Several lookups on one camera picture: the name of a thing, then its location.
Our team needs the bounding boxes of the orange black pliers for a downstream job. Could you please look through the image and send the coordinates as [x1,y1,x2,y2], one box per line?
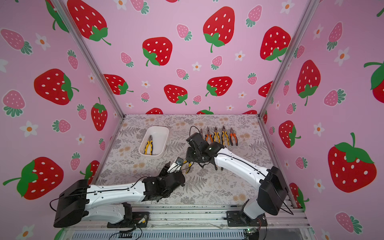
[205,127,214,144]

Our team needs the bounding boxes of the yellow black handled pliers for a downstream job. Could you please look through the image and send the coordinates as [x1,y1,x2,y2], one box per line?
[222,126,230,146]

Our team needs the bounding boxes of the orange handled pliers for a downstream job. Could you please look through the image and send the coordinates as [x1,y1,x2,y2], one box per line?
[230,128,238,146]

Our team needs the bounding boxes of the white plastic storage box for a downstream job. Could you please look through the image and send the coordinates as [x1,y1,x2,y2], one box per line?
[139,126,170,159]

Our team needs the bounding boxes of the small yellow diagonal pliers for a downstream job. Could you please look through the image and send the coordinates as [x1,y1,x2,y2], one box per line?
[184,162,194,174]

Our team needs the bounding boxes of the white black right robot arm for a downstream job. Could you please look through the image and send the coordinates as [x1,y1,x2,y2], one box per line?
[186,142,288,226]

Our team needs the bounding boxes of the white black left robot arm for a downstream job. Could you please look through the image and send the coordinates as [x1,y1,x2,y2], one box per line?
[54,164,186,228]

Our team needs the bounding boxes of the yellow black combination pliers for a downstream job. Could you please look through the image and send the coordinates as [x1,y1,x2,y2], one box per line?
[144,135,153,156]

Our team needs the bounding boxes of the floral patterned table mat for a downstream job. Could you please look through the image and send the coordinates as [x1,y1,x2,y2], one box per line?
[96,115,273,205]

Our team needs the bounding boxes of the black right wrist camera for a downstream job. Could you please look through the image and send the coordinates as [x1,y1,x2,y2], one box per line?
[187,133,209,152]

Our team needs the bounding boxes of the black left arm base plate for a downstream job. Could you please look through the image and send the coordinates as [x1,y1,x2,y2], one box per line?
[107,212,150,229]

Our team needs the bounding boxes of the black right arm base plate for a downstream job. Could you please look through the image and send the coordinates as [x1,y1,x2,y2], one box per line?
[224,211,268,228]

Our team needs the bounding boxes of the aluminium rail frame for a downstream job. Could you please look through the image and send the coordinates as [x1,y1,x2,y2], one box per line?
[55,198,316,240]

